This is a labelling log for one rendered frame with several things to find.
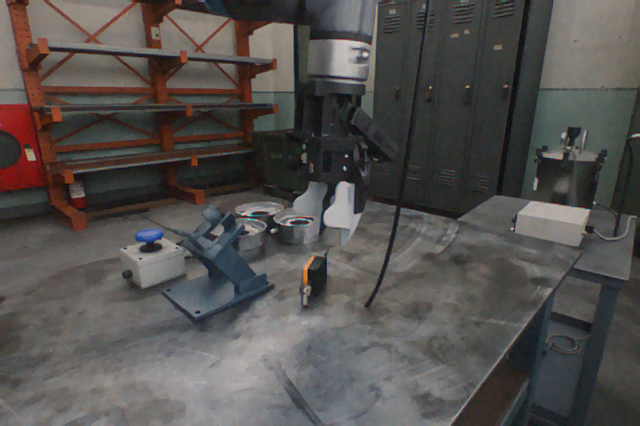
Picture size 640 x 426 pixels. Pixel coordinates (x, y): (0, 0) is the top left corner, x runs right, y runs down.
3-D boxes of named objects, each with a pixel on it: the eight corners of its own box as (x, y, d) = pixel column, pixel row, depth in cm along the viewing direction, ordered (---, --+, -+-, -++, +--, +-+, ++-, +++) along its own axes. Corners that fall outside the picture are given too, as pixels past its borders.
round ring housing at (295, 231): (313, 225, 84) (313, 207, 83) (333, 240, 75) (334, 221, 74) (267, 231, 80) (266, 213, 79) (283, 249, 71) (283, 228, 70)
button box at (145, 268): (165, 261, 66) (162, 235, 65) (186, 274, 61) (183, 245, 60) (115, 277, 60) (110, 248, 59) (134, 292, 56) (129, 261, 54)
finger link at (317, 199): (282, 231, 55) (293, 172, 51) (313, 224, 59) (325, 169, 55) (295, 242, 53) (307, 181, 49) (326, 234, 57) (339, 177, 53)
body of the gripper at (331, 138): (281, 176, 50) (285, 78, 46) (328, 171, 56) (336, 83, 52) (319, 189, 45) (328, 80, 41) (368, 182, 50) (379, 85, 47)
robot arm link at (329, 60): (340, 49, 51) (389, 47, 45) (337, 85, 52) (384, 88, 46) (296, 40, 46) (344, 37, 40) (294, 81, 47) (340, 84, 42)
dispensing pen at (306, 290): (337, 237, 65) (313, 281, 50) (337, 259, 67) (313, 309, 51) (325, 236, 66) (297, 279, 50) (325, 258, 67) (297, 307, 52)
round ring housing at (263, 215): (226, 231, 81) (225, 212, 79) (251, 216, 90) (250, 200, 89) (271, 236, 77) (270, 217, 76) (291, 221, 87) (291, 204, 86)
